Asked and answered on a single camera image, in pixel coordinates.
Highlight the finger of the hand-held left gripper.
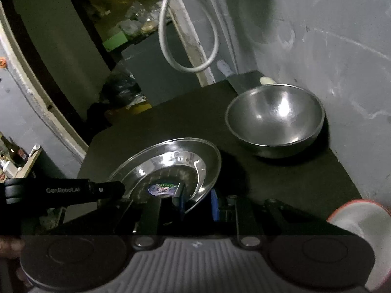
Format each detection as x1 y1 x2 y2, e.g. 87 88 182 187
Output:
88 181 127 201

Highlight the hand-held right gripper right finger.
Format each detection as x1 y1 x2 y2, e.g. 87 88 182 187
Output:
211 190 358 248

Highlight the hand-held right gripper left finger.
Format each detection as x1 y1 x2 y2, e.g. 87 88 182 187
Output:
70 182 187 248

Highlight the stainless steel plate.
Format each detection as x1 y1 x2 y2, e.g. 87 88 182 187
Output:
107 138 222 215

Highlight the stainless steel bowl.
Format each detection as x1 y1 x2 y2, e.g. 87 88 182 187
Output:
225 84 325 159

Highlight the white bowl with red rim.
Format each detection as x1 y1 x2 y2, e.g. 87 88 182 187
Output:
326 199 391 292

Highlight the wooden counter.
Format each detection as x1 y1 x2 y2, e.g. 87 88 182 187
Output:
0 144 42 178

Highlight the yellow box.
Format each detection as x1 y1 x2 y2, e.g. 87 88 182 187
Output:
127 102 152 114

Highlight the black plastic bag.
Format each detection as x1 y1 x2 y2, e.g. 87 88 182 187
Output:
100 73 148 111

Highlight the grey cabinet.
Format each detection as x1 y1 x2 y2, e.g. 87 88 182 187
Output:
121 33 200 106

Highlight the green box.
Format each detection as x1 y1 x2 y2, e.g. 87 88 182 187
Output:
102 32 129 52

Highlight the cleaver with cream handle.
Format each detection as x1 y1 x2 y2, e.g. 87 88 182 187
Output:
228 71 276 94

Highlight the white hose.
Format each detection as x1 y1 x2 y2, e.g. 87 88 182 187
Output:
158 0 220 74

